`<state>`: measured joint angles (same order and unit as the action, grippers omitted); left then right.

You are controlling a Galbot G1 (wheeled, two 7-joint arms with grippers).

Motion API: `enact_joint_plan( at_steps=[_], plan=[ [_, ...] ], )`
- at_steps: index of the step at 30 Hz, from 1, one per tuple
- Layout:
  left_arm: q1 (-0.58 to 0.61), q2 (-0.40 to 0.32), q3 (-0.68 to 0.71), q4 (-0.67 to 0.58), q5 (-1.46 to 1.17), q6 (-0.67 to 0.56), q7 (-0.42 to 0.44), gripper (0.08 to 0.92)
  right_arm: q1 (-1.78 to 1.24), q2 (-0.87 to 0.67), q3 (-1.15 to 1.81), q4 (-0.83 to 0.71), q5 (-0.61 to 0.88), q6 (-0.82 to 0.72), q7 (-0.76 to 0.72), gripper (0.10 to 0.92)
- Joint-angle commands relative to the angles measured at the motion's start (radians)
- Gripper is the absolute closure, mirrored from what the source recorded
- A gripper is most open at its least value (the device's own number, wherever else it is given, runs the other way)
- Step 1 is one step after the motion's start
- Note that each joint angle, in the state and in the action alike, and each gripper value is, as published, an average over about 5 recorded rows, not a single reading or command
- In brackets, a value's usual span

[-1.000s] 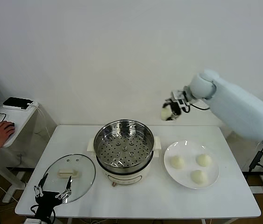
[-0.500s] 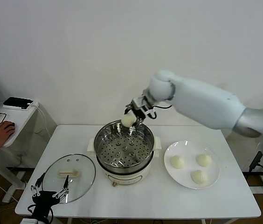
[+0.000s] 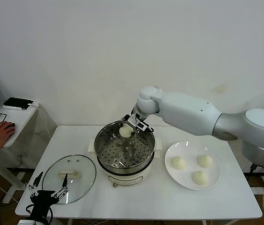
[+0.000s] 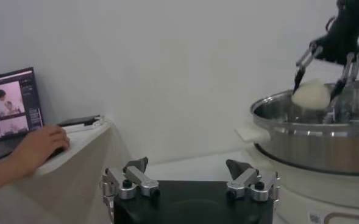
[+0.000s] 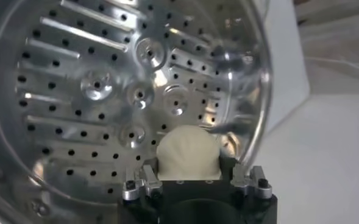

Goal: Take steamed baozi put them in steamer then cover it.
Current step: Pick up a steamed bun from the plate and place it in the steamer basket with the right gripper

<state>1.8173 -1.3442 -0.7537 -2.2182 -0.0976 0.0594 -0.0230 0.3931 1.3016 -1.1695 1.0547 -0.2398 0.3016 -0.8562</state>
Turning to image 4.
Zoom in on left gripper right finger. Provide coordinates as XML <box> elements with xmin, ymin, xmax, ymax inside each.
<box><xmin>225</xmin><ymin>158</ymin><xmax>281</xmax><ymax>203</ymax></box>

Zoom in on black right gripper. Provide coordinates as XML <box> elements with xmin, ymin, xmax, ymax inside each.
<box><xmin>292</xmin><ymin>0</ymin><xmax>359</xmax><ymax>106</ymax></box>

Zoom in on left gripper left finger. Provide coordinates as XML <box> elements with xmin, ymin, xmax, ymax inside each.
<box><xmin>102</xmin><ymin>156</ymin><xmax>161</xmax><ymax>214</ymax></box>

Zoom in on white steamed baozi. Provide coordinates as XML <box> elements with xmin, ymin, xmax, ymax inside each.
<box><xmin>291</xmin><ymin>78</ymin><xmax>332</xmax><ymax>111</ymax></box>

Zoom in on black computer mouse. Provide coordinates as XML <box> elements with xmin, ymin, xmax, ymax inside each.
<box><xmin>47</xmin><ymin>145</ymin><xmax>66</xmax><ymax>159</ymax></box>

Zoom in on person's bare hand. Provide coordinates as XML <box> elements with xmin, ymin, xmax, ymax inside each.
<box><xmin>10</xmin><ymin>124</ymin><xmax>71</xmax><ymax>177</ymax></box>

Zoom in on white electric cooking pot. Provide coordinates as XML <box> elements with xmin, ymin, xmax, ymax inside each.
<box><xmin>234</xmin><ymin>124</ymin><xmax>359</xmax><ymax>224</ymax></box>

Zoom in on white side table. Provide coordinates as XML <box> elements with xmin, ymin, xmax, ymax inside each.
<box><xmin>0</xmin><ymin>121</ymin><xmax>131</xmax><ymax>224</ymax></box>

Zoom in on flat white box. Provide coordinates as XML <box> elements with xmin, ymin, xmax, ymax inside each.
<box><xmin>62</xmin><ymin>117</ymin><xmax>112</xmax><ymax>135</ymax></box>

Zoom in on black smartphone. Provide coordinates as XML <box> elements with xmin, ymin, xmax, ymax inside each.
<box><xmin>57</xmin><ymin>114</ymin><xmax>102</xmax><ymax>128</ymax></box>

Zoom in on black laptop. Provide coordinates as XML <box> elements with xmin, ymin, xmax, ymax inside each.
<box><xmin>0</xmin><ymin>66</ymin><xmax>44</xmax><ymax>164</ymax></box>

